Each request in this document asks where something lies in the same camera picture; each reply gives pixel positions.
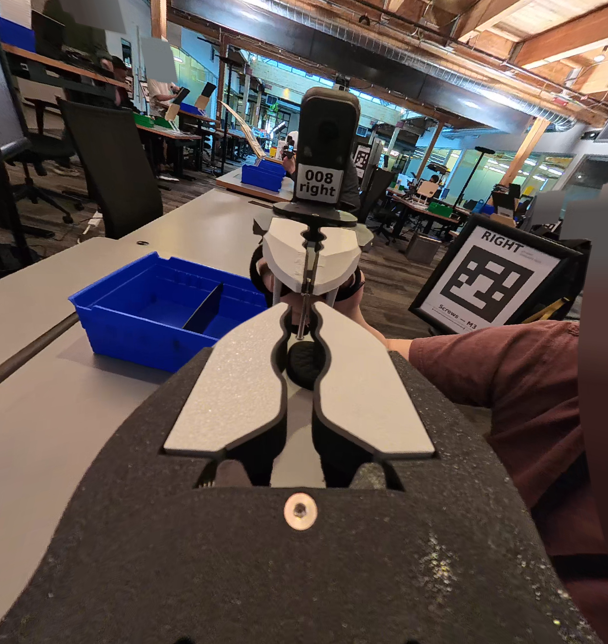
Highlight yellow black lanyard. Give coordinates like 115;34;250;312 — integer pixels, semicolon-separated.
521;297;572;324

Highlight blue divided plastic bin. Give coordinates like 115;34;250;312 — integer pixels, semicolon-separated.
68;252;268;374

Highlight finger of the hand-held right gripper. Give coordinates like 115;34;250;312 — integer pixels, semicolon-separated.
310;225;363;296
262;218;311;309

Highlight blue plastic storage box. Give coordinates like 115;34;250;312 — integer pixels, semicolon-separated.
0;16;36;53

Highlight blue labelled storage bin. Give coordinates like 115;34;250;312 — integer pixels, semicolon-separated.
240;159;287;193

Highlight black high-back chair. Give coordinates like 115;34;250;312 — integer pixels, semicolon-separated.
56;97;165;240

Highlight black round textured pad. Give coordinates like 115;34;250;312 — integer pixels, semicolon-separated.
285;341;324;391

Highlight person in maroon shirt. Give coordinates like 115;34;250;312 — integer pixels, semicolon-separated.
408;321;608;644

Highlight black easel stand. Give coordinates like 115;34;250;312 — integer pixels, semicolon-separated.
0;0;56;275

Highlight wood-edged grey desk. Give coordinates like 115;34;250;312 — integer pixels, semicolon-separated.
216;167;295;203

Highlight long wooden wall desk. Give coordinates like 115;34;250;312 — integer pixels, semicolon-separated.
1;43;129;92

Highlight wooden top office desk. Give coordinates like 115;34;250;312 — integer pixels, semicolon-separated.
388;193;461;238
135;123;205;183

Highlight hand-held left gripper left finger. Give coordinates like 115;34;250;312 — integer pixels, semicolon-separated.
162;302;290;460

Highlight black framed marker sign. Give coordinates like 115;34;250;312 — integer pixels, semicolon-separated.
408;213;585;335

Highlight black mesh office chair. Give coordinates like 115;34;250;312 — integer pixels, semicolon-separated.
363;167;401;245

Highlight grey metal waste bin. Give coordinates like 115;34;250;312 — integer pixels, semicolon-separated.
405;232;443;264

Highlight person's right hand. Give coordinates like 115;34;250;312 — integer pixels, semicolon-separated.
260;262;387;349

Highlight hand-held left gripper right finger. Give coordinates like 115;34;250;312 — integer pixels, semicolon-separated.
311;301;437;461

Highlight long metal bolt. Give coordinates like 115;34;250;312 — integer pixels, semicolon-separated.
296;240;316;339

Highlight black bin divider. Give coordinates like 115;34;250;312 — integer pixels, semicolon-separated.
182;283;225;334

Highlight white power strip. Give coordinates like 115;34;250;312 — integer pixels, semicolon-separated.
76;210;105;238

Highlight curved wooden document board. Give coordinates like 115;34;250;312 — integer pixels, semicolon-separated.
220;101;268;160

